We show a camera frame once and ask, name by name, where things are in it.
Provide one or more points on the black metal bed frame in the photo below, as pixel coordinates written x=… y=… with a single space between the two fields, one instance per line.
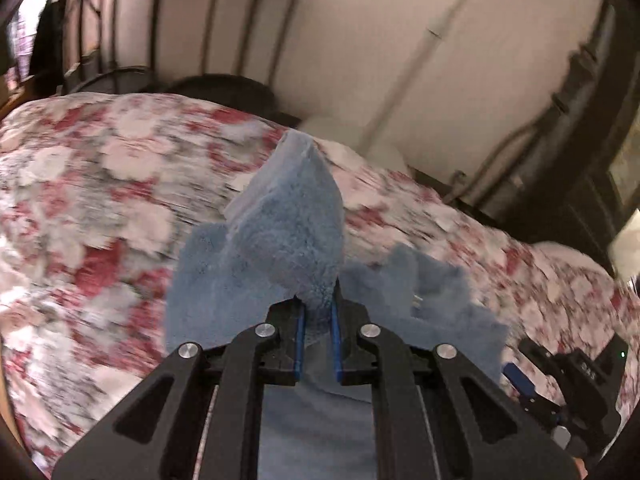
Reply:
x=225 y=87

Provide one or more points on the blue fleece garment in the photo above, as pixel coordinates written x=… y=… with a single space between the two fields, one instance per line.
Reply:
x=290 y=230

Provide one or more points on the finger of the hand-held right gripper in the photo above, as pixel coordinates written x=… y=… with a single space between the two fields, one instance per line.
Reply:
x=517 y=379

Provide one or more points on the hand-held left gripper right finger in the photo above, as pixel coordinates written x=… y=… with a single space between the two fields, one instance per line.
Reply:
x=336 y=345

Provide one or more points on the floral blanket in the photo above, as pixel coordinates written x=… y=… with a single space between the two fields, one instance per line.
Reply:
x=100 y=185

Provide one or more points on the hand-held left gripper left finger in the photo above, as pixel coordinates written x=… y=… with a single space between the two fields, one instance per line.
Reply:
x=300 y=345

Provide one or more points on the dark hanging garment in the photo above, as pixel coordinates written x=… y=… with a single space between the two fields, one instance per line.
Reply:
x=47 y=45

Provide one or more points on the white shelf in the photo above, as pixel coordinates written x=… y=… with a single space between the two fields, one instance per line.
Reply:
x=625 y=252

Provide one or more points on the white wall pipe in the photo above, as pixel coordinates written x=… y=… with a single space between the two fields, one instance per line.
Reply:
x=440 y=25

